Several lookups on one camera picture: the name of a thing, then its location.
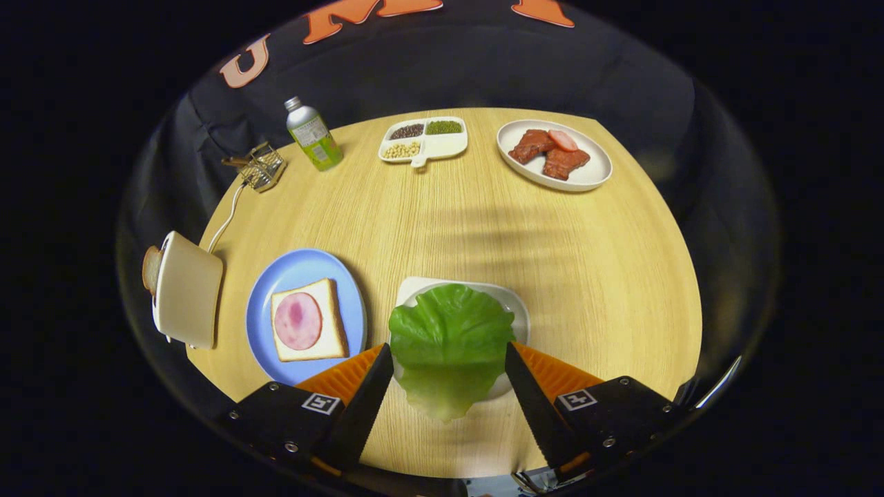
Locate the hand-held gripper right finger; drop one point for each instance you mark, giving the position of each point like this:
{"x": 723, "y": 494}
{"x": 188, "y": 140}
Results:
{"x": 535, "y": 414}

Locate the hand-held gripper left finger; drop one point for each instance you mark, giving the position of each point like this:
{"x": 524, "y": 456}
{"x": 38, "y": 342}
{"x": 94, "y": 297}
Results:
{"x": 362, "y": 414}

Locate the green lettuce leaf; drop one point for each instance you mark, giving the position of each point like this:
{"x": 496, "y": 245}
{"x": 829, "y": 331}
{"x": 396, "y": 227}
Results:
{"x": 449, "y": 331}

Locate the toast slice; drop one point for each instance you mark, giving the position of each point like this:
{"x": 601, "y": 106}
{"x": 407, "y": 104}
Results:
{"x": 150, "y": 269}

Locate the large pink ham slice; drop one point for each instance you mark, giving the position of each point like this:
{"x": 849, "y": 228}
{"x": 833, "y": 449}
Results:
{"x": 297, "y": 321}

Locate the white bread slice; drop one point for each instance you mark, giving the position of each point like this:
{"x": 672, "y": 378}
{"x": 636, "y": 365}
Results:
{"x": 333, "y": 304}

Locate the white rounded square plate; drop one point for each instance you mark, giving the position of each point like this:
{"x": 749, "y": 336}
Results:
{"x": 421, "y": 286}

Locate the blue plate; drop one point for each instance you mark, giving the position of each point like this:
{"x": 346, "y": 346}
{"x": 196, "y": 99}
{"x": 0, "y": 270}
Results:
{"x": 297, "y": 266}

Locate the cream white toaster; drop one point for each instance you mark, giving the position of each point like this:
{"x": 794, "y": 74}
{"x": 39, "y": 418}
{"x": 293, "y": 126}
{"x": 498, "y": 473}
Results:
{"x": 190, "y": 290}

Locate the white round plate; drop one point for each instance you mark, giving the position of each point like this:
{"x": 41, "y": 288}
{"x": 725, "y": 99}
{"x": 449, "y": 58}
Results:
{"x": 587, "y": 172}

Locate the brown meat piece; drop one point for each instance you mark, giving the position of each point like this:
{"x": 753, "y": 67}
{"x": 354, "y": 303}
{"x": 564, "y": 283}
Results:
{"x": 530, "y": 146}
{"x": 565, "y": 164}

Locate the pile of yellow beans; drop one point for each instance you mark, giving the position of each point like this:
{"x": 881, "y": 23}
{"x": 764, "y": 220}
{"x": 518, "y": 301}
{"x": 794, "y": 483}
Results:
{"x": 401, "y": 150}

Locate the small pink ham slice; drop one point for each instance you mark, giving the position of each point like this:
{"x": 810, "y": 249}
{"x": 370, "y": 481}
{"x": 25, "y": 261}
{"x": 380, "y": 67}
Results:
{"x": 563, "y": 141}

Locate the silver bottle green label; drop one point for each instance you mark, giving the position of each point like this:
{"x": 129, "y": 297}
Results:
{"x": 314, "y": 138}

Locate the white divided tray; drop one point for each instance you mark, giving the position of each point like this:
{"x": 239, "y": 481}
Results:
{"x": 445, "y": 146}

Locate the pile of dark beans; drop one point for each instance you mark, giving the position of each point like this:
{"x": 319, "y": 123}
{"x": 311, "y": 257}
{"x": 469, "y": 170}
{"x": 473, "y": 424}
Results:
{"x": 407, "y": 131}

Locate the pile of green beans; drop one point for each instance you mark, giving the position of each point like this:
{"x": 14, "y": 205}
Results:
{"x": 443, "y": 127}

